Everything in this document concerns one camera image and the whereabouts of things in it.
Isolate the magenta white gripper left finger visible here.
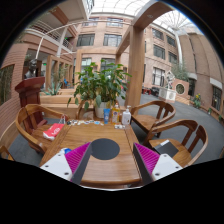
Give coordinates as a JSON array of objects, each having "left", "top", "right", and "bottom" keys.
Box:
[{"left": 41, "top": 142, "right": 92, "bottom": 185}]

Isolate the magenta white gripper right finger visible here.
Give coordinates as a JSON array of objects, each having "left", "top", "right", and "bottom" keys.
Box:
[{"left": 133, "top": 143, "right": 182, "bottom": 185}]

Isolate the round dark mouse pad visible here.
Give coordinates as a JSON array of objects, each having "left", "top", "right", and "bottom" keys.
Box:
[{"left": 91, "top": 138, "right": 120, "bottom": 160}]

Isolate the dark notebook on chair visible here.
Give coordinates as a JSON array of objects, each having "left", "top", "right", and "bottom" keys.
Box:
[{"left": 154, "top": 140, "right": 179, "bottom": 157}]

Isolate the wooden square table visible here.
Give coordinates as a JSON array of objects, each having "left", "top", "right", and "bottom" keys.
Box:
[{"left": 40, "top": 123, "right": 141, "bottom": 188}]

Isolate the near right wooden armchair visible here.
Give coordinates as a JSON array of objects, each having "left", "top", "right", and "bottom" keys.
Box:
[{"left": 144, "top": 119, "right": 208, "bottom": 167}]

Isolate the wooden armchair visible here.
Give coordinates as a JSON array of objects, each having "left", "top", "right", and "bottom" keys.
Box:
[
  {"left": 144, "top": 119, "right": 208, "bottom": 167},
  {"left": 15, "top": 104, "right": 69, "bottom": 154},
  {"left": 131, "top": 100, "right": 176, "bottom": 133}
]

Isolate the white pump bottle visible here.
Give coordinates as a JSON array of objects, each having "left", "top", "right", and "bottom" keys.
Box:
[{"left": 122, "top": 107, "right": 131, "bottom": 125}]

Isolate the far right wooden armchair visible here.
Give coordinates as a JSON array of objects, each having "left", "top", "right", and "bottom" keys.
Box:
[{"left": 131, "top": 100, "right": 176, "bottom": 133}]

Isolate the far wooden chair behind table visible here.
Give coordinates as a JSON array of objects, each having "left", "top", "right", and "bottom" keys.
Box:
[{"left": 76, "top": 101, "right": 96, "bottom": 120}]

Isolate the left wooden armchair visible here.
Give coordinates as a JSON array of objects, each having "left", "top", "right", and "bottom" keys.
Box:
[{"left": 15, "top": 104, "right": 69, "bottom": 154}]

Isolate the yellow orange bottle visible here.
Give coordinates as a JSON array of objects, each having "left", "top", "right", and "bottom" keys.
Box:
[{"left": 112, "top": 103, "right": 120, "bottom": 124}]

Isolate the blue tube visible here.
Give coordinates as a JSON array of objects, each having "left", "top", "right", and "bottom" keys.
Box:
[{"left": 104, "top": 108, "right": 110, "bottom": 124}]

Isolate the white statue on plinth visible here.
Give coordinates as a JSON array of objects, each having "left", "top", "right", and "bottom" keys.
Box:
[{"left": 159, "top": 71, "right": 176, "bottom": 103}]

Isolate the wooden pillar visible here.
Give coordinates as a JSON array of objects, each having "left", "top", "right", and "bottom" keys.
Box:
[{"left": 125, "top": 26, "right": 145, "bottom": 107}]

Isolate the potted green plant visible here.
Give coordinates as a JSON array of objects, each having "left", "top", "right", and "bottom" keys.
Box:
[{"left": 73, "top": 62, "right": 131, "bottom": 117}]

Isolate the bronze bust statue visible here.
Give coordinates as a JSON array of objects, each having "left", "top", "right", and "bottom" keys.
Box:
[{"left": 24, "top": 59, "right": 37, "bottom": 79}]

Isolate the dark red wooden pedestal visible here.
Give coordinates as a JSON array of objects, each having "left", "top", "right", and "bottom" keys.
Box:
[{"left": 14, "top": 76, "right": 46, "bottom": 128}]

